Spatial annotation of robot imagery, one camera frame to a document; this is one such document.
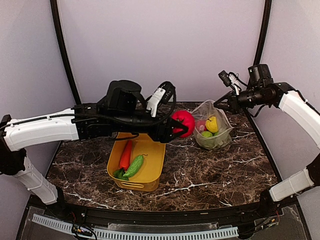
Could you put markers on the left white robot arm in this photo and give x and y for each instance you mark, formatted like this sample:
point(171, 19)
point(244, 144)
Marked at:
point(81, 122)

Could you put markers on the black front rail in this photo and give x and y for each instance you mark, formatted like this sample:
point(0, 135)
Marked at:
point(178, 210)

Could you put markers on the black frame post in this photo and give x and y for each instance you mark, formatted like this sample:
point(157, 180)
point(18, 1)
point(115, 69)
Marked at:
point(63, 50)
point(263, 32)

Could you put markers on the green toy cucumber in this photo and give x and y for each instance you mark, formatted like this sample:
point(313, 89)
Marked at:
point(135, 166)

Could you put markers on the orange toy carrot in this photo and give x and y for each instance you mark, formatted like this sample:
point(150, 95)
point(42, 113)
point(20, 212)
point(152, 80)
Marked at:
point(125, 158)

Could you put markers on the white slotted cable duct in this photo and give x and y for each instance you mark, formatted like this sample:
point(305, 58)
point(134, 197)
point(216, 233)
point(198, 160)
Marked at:
point(138, 232)

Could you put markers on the yellow toy lemon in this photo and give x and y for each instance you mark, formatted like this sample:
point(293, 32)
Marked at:
point(212, 124)

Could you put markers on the clear zip top bag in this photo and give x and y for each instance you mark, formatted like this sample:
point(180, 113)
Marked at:
point(220, 139)

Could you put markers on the yellow plastic basket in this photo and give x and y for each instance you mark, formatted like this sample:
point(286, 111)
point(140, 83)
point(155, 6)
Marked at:
point(148, 177)

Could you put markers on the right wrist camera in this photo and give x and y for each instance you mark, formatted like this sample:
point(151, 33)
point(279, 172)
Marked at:
point(260, 76)

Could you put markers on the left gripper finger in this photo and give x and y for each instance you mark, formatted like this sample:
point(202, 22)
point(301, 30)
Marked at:
point(178, 125)
point(176, 135)

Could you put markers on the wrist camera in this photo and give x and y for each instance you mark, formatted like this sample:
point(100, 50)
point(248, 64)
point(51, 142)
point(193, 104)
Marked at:
point(260, 76)
point(123, 95)

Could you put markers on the green toy cabbage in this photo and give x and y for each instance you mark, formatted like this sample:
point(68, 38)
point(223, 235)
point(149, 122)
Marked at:
point(207, 134)

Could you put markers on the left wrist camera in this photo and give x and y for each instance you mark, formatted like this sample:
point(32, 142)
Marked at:
point(123, 95)

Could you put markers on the left black frame post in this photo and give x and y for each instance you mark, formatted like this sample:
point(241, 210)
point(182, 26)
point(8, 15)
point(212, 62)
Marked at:
point(63, 50)

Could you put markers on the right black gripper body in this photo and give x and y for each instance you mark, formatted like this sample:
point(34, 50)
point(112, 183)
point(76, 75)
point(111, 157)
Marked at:
point(237, 106)

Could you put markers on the red toy tomato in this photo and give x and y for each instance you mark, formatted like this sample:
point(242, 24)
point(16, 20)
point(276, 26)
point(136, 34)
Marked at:
point(185, 118)

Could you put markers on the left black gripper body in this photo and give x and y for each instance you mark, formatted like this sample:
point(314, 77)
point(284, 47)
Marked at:
point(154, 132)

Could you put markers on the right black frame post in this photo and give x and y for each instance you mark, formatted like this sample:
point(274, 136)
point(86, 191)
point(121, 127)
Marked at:
point(263, 32)

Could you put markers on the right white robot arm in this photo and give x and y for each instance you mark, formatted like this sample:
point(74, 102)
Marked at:
point(291, 102)

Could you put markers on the red toy apple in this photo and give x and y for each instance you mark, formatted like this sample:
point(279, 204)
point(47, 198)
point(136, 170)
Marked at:
point(200, 125)

